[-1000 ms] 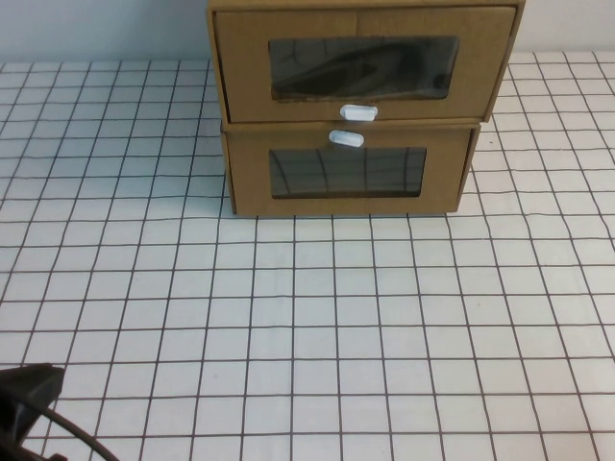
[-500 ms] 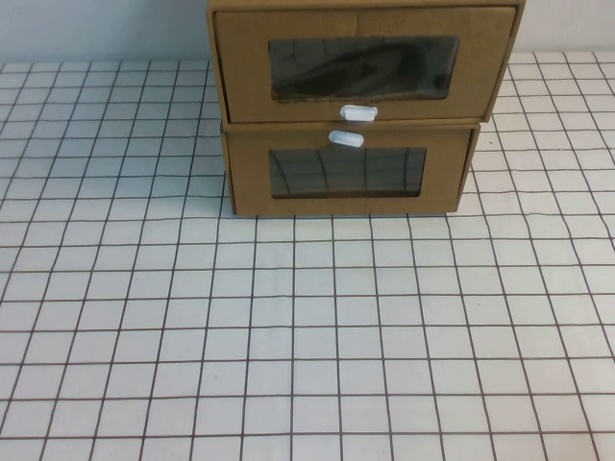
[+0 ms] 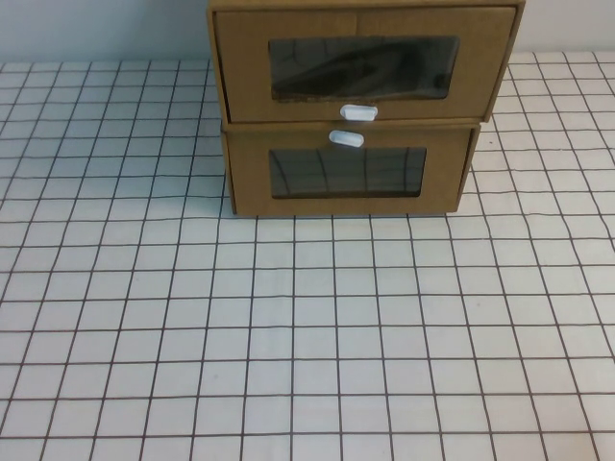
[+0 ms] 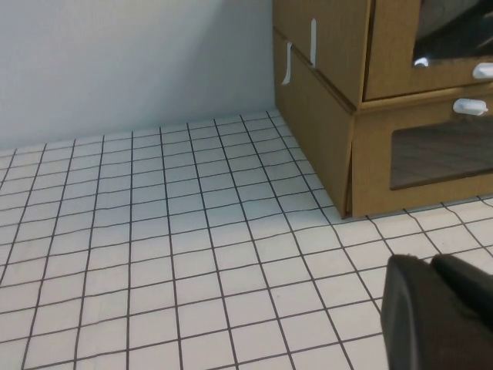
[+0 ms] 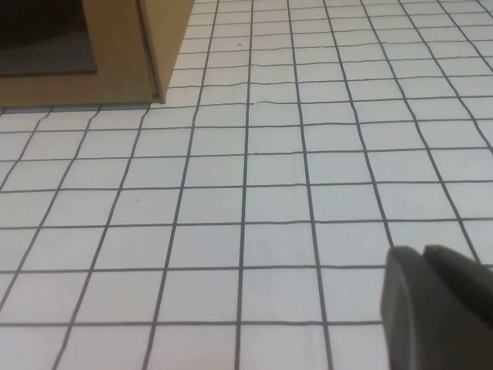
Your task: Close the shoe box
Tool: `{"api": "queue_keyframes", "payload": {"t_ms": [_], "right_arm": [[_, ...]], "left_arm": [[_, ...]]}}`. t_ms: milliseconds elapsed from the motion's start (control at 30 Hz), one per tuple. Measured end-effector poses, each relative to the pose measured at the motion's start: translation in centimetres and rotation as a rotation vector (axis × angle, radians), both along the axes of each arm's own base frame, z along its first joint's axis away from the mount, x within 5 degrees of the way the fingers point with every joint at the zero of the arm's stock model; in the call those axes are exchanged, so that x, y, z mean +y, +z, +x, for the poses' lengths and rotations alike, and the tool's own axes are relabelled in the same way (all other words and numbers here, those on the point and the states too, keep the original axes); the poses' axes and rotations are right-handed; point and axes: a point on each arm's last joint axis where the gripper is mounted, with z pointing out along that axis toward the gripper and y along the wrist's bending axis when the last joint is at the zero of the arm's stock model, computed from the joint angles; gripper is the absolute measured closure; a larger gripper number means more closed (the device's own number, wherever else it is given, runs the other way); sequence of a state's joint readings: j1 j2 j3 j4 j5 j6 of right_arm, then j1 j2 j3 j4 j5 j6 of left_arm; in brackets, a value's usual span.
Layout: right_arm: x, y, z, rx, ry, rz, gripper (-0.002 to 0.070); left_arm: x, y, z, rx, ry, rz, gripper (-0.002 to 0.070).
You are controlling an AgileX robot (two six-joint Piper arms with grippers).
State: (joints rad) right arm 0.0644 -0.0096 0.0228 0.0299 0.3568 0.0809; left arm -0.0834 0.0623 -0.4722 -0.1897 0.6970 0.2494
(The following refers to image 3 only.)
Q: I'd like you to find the white plastic drawer handle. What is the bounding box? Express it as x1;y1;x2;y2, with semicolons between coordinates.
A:
338;103;381;121
328;128;365;149

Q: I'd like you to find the cardboard drawer with dark window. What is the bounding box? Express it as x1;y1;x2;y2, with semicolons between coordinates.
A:
213;8;518;122

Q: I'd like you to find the cardboard drawer with reflective window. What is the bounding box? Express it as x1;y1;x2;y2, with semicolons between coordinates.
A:
226;127;471;216

